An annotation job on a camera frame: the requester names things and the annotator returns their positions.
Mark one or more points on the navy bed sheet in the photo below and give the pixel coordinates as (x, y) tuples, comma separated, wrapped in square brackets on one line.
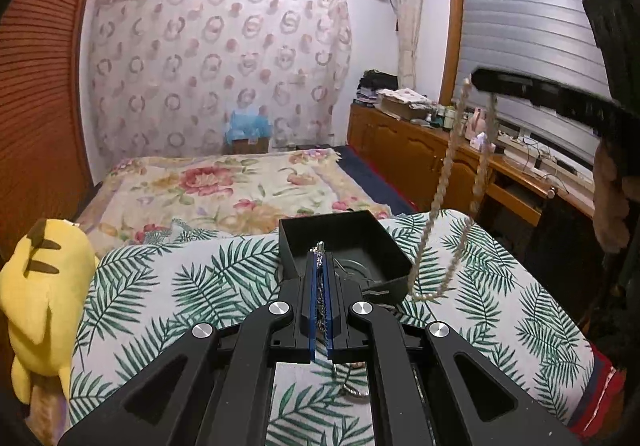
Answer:
[(372, 181)]

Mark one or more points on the small cardboard box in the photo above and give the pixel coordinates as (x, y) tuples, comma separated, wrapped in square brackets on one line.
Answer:
[(250, 145)]

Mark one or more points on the wooden sideboard cabinet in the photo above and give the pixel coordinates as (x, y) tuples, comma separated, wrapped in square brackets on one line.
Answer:
[(405, 151)]

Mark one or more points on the wooden louvred wardrobe door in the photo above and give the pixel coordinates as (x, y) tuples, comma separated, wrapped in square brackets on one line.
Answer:
[(45, 101)]

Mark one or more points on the pink bottle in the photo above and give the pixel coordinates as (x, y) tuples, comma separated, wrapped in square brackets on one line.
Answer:
[(478, 122)]

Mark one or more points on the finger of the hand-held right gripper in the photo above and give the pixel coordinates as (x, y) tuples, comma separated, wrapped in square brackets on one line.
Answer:
[(540, 91)]

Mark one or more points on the black jewelry box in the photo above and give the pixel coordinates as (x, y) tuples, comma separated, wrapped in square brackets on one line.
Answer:
[(372, 246)]

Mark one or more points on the blue plastic bag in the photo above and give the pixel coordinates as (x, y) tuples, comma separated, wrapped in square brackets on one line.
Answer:
[(248, 126)]

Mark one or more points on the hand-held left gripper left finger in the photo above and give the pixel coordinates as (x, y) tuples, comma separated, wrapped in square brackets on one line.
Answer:
[(309, 306)]

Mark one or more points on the red cloth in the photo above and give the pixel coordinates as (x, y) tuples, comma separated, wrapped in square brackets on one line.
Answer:
[(602, 386)]

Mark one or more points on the yellow plush toy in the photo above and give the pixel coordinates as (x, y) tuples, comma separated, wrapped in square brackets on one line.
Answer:
[(45, 286)]

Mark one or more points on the floral blanket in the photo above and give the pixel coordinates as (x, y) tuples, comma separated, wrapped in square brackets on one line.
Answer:
[(210, 191)]

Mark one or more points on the cardboard box with papers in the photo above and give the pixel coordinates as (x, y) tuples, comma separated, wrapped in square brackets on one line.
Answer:
[(402, 103)]

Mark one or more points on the grey window blind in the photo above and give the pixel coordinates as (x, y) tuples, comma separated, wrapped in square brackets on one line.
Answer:
[(530, 26)]

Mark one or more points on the white lace curtain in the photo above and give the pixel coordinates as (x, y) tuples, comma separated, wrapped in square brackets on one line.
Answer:
[(410, 16)]

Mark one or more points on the patterned sheer curtain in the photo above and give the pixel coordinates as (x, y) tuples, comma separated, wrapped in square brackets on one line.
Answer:
[(210, 66)]

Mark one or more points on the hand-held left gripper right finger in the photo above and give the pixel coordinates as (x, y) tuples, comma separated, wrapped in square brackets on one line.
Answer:
[(331, 306)]

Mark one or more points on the pile of dark clothes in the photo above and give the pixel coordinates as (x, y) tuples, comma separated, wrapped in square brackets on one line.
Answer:
[(376, 83)]

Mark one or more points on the person's right hand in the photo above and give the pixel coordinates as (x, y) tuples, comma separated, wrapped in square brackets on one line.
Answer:
[(611, 196)]

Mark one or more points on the green leaf print quilt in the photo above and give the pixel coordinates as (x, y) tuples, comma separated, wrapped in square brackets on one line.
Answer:
[(200, 291)]

